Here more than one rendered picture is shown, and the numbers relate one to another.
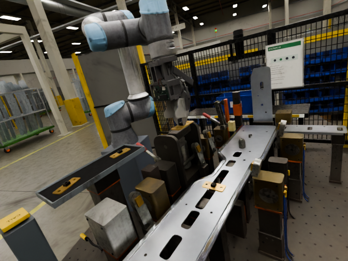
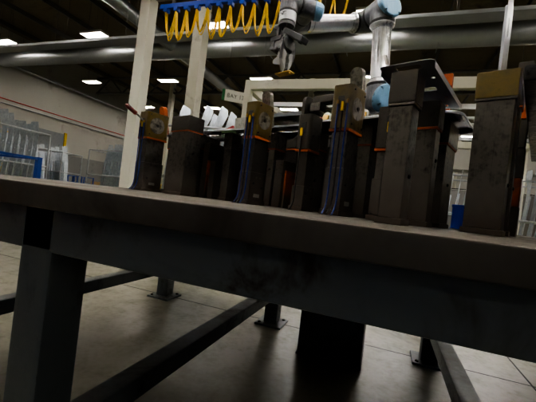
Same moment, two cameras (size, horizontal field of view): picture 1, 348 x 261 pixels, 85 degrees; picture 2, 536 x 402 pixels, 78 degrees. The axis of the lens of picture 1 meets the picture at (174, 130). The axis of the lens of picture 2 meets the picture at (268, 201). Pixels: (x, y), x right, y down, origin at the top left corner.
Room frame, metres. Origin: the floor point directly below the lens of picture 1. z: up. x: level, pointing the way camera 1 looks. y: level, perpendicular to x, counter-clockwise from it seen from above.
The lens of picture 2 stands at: (0.58, -1.42, 0.71)
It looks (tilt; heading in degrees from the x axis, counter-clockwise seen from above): 0 degrees down; 89
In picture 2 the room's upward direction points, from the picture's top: 7 degrees clockwise
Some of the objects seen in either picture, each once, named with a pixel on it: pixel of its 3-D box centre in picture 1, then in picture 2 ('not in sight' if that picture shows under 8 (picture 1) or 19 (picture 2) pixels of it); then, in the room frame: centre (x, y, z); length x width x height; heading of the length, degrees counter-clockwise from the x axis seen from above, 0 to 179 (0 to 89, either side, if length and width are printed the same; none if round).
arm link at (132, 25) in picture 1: (141, 31); (308, 11); (0.68, 0.03, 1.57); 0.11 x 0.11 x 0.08; 20
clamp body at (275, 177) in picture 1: (274, 218); (252, 154); (0.52, -0.28, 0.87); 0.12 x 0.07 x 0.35; 50
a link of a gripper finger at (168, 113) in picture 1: (170, 113); (284, 65); (0.60, 0.00, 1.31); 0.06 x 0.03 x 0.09; 138
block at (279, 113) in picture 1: (284, 138); (490, 155); (1.08, -0.68, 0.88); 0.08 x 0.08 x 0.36; 50
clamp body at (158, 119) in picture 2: not in sight; (147, 152); (0.02, 0.13, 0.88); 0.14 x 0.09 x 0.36; 50
